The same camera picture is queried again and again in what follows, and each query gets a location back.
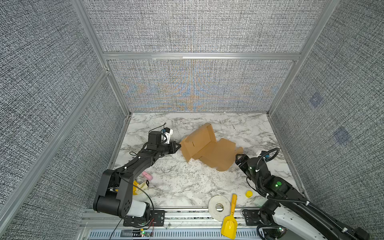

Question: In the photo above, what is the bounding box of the brown cardboard box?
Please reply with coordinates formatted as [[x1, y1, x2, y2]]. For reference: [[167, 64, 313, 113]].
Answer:
[[181, 123, 243, 172]]

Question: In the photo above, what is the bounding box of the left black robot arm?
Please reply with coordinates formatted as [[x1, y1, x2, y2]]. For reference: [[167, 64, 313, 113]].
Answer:
[[93, 131, 181, 222]]

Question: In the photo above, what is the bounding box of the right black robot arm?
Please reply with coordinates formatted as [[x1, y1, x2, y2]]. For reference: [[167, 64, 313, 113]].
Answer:
[[235, 151, 371, 240]]

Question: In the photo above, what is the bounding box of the small yellow bottle cap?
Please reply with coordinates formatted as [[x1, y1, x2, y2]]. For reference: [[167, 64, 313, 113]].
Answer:
[[246, 191, 253, 198]]

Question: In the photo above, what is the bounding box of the yellow work glove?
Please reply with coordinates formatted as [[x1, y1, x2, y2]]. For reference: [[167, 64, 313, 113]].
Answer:
[[133, 180, 150, 196]]

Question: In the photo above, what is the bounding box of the white tape roll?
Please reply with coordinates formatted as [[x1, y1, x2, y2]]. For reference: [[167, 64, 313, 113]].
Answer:
[[208, 195, 231, 222]]

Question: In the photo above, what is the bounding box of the yellow plastic toy shovel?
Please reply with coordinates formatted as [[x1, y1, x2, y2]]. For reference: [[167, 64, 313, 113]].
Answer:
[[221, 194, 238, 240]]

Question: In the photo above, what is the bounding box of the right black cable conduit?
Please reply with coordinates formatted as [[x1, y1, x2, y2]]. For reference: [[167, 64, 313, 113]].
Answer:
[[254, 147, 361, 238]]

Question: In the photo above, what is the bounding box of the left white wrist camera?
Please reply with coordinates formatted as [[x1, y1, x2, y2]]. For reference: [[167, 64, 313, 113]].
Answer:
[[161, 128, 173, 144]]

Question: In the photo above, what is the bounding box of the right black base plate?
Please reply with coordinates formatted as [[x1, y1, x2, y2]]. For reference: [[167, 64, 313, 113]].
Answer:
[[242, 209, 271, 226]]

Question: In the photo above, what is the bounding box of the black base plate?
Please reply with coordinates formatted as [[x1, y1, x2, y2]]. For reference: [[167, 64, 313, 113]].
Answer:
[[123, 210, 166, 229], [242, 209, 271, 226]]

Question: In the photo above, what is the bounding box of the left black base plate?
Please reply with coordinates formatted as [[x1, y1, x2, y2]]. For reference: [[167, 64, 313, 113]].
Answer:
[[123, 210, 166, 229]]

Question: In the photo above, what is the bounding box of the aluminium front frame rail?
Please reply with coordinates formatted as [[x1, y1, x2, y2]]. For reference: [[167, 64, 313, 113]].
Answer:
[[74, 206, 337, 240]]

